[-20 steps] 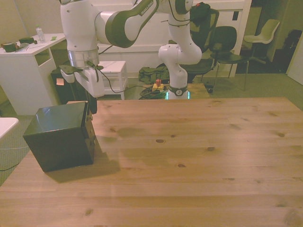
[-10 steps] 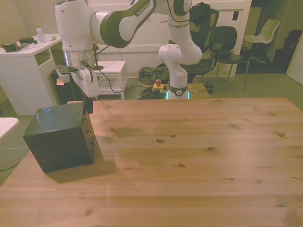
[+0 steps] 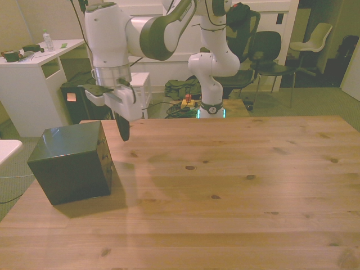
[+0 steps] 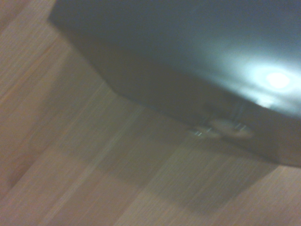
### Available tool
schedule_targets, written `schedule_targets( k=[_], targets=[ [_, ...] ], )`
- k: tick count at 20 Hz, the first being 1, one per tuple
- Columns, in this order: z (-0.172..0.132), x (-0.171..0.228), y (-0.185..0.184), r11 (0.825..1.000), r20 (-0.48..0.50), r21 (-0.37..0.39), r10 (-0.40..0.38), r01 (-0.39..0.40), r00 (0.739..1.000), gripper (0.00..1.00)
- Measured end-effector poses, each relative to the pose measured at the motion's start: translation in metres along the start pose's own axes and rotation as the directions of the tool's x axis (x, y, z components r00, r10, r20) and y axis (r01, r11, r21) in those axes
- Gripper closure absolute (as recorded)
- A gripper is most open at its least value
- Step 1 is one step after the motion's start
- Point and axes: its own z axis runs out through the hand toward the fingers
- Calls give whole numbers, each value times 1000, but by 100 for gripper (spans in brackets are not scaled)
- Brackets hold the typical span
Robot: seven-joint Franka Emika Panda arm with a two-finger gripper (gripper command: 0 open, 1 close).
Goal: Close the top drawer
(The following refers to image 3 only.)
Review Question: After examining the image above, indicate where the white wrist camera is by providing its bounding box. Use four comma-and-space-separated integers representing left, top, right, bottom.
85, 92, 107, 107

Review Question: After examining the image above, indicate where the black floor cable bundle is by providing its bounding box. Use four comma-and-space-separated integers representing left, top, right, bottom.
164, 102, 199, 119

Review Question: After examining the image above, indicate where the white desk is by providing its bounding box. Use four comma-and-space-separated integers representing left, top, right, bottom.
0, 39, 93, 138

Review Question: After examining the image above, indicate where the white rounded tub edge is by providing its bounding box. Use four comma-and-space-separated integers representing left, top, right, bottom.
0, 139, 24, 170

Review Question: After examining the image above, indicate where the green cloth heap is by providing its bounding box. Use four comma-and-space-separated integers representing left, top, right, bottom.
164, 78, 202, 101

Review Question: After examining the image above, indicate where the black computer tower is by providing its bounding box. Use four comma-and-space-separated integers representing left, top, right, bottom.
60, 72, 118, 126

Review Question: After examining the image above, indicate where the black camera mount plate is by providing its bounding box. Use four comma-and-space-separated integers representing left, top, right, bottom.
84, 84, 115, 96

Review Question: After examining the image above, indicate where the clear plastic water bottle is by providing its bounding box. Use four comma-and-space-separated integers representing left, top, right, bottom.
42, 29, 56, 52

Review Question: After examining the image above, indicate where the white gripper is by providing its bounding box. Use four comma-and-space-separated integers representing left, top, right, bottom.
103, 88, 142, 142

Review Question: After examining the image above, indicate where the dark suitcase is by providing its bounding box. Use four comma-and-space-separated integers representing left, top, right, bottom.
336, 35, 360, 87

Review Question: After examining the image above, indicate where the dark round tape holder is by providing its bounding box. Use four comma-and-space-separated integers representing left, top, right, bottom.
1, 49, 21, 62

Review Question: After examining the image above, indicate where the white shell chair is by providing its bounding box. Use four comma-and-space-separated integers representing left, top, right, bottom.
289, 22, 334, 76

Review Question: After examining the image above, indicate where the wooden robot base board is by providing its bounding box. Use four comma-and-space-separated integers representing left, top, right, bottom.
222, 97, 251, 118

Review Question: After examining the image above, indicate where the red emergency stop button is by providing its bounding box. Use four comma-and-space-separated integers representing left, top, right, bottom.
181, 94, 196, 109

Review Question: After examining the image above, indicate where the small white side table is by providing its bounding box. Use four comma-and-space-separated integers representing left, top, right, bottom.
128, 72, 154, 120

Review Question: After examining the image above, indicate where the black office chair with jacket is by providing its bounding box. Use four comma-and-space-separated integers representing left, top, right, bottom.
219, 2, 262, 111

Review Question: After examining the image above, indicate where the dark green desk object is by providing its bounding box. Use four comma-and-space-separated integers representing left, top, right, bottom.
22, 44, 45, 53

